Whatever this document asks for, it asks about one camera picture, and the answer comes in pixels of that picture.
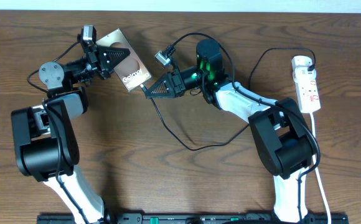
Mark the bronze Galaxy smartphone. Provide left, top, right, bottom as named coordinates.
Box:
left=96, top=29, right=152, bottom=92

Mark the black USB charging cable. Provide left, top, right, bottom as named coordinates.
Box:
left=139, top=47, right=317, bottom=152

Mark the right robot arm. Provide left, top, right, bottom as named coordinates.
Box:
left=143, top=38, right=321, bottom=223

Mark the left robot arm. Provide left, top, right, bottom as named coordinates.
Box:
left=11, top=40, right=130, bottom=223

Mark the white charger plug adapter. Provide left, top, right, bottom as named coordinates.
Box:
left=291, top=55, right=313, bottom=70

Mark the white power strip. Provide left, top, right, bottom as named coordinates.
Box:
left=293, top=66, right=321, bottom=113

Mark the black right camera cable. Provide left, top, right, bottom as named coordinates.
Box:
left=166, top=32, right=321, bottom=224

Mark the black camera cable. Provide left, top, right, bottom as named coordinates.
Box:
left=26, top=42, right=90, bottom=224
left=166, top=32, right=321, bottom=224

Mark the black left camera cable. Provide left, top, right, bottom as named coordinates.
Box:
left=26, top=42, right=90, bottom=224

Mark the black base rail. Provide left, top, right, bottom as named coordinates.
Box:
left=37, top=212, right=349, bottom=224

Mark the white power strip cord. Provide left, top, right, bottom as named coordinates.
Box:
left=309, top=112, right=332, bottom=224

